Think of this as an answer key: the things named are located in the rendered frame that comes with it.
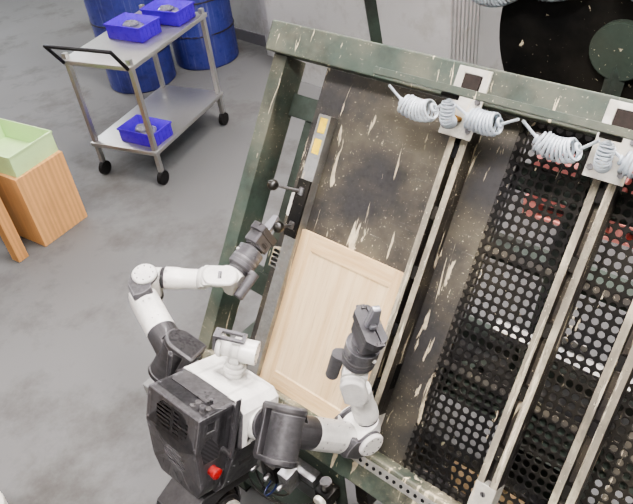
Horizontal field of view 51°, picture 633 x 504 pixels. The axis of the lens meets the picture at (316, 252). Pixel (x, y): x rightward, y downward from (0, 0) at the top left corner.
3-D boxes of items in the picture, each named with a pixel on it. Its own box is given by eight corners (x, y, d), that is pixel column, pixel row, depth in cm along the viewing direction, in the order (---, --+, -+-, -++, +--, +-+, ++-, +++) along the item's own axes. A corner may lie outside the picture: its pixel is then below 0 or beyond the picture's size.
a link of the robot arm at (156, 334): (166, 346, 204) (184, 380, 196) (139, 349, 198) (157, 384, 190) (180, 319, 199) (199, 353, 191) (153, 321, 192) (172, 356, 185)
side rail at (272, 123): (217, 339, 260) (196, 343, 251) (293, 59, 236) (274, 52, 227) (227, 346, 256) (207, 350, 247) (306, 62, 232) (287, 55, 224)
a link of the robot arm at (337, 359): (376, 371, 162) (366, 396, 170) (379, 336, 169) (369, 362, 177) (331, 362, 161) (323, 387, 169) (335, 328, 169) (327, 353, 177)
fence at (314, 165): (252, 370, 241) (245, 372, 238) (326, 115, 221) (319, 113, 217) (262, 377, 238) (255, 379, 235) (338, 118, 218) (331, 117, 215)
